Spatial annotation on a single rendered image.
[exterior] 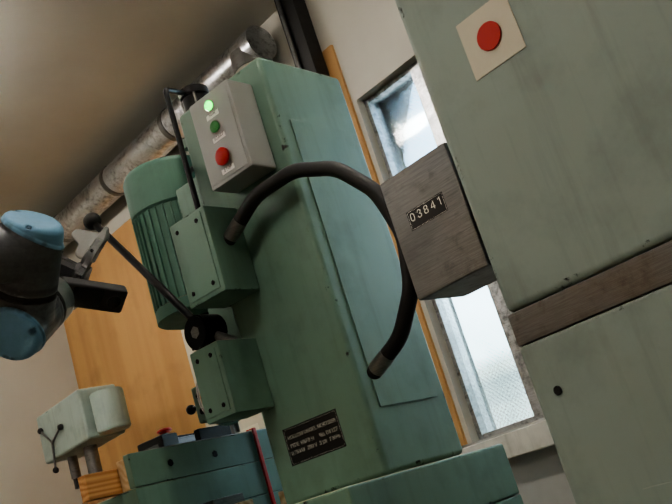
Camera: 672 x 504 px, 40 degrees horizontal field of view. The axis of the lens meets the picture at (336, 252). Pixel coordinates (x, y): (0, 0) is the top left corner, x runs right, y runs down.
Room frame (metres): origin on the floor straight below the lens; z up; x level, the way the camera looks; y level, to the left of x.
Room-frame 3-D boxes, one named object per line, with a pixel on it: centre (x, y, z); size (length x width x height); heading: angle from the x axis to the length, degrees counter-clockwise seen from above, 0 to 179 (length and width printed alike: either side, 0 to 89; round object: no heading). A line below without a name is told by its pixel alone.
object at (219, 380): (1.48, 0.23, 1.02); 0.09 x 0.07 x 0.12; 144
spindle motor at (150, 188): (1.72, 0.28, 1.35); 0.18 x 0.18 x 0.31
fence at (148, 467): (1.71, 0.24, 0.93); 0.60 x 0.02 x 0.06; 144
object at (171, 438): (1.84, 0.43, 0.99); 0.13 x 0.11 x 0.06; 144
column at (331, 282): (1.54, 0.05, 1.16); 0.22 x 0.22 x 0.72; 54
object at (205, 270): (1.47, 0.20, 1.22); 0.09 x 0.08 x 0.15; 54
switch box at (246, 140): (1.41, 0.11, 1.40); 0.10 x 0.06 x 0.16; 54
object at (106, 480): (1.69, 0.30, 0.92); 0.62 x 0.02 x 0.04; 144
